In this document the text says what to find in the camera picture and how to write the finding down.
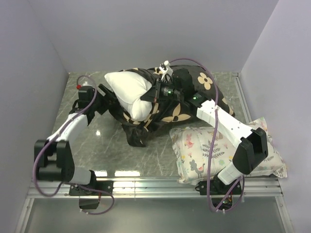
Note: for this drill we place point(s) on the black pillowcase with tan flowers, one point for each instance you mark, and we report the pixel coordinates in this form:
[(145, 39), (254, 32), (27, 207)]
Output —
[(167, 111)]

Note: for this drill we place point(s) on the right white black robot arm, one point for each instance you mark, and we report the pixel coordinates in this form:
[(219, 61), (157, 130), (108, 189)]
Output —
[(251, 144)]

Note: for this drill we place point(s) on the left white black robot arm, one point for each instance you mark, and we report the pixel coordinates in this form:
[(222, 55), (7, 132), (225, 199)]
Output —
[(53, 156)]

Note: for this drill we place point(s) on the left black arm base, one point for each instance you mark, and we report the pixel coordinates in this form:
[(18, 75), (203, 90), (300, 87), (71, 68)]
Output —
[(92, 191)]

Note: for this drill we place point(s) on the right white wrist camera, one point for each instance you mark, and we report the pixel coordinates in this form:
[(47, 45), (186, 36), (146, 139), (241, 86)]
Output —
[(166, 70)]

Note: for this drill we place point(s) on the aluminium mounting rail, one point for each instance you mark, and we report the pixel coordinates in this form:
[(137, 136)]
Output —
[(136, 187)]

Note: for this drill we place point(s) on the white floral printed pillow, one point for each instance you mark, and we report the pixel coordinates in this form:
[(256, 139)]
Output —
[(191, 146)]

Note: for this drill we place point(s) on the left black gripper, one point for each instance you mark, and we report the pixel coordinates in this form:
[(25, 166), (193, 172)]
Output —
[(107, 101)]

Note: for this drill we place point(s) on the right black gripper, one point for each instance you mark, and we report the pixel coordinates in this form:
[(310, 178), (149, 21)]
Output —
[(154, 94)]

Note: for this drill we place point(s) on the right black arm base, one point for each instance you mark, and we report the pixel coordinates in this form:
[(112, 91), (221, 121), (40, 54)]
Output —
[(221, 195)]

